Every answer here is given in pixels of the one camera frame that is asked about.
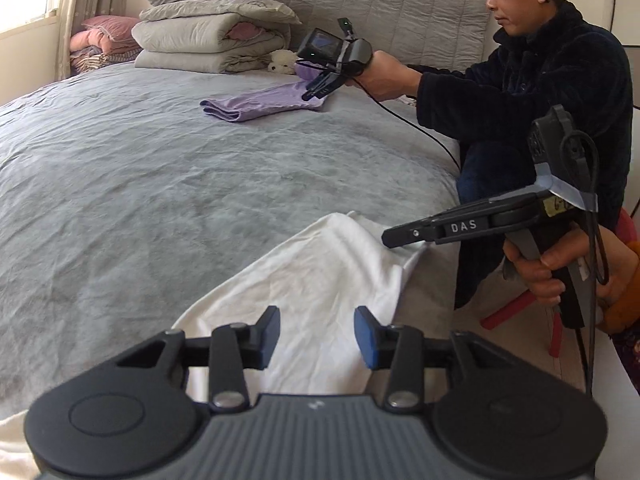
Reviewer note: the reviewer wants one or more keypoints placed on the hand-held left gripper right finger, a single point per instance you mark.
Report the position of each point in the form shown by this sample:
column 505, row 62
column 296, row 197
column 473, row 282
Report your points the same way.
column 365, row 337

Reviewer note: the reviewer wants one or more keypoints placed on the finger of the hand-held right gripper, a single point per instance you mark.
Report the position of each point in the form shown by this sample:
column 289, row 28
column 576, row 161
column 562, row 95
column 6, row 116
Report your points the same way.
column 410, row 235

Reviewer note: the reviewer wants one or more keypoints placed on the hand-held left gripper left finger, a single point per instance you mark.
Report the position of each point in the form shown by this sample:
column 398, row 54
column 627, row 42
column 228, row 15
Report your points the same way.
column 272, row 335

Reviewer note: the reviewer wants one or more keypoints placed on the white garment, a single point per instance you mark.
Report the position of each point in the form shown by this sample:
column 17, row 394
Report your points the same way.
column 320, row 270

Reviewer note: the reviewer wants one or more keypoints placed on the person's right forearm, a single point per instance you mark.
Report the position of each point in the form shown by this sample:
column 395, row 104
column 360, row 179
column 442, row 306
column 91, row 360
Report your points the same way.
column 625, row 310

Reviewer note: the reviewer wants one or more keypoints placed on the person's right hand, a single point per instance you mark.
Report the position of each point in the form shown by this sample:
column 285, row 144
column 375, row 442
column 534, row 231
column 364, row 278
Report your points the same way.
column 540, row 280

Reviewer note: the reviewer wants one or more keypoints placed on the grey bed blanket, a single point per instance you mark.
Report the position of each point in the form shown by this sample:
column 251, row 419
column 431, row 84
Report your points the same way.
column 175, row 185

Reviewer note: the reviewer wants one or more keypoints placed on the purple garment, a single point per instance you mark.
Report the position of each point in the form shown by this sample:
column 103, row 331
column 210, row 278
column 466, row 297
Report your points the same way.
column 260, row 102

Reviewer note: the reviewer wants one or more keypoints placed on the white plush toy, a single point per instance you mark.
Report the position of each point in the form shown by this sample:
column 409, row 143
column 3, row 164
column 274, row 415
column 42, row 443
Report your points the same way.
column 281, row 61

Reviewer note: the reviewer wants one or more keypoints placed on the grey quilted headboard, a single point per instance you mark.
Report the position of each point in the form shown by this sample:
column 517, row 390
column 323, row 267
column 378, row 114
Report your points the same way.
column 400, row 15

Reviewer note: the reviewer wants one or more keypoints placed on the thin grey quilt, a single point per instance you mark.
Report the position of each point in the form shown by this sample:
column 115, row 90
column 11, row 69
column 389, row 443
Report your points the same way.
column 225, row 10

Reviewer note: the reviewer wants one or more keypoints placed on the thick folded grey quilt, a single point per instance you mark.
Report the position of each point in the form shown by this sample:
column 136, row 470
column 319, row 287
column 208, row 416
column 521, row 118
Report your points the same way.
column 190, row 40

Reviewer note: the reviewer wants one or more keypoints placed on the striped folded blanket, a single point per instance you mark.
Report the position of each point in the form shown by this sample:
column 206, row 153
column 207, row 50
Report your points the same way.
column 100, row 60

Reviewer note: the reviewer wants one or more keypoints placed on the grey star-patterned curtain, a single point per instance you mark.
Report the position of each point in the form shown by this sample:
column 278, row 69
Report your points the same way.
column 85, row 0

